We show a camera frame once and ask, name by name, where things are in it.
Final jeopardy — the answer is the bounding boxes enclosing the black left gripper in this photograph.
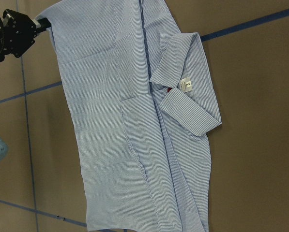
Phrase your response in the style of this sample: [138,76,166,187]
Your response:
[0,9,51,62]

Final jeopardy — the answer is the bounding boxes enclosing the light blue striped shirt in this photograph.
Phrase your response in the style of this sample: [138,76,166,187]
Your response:
[38,0,221,232]

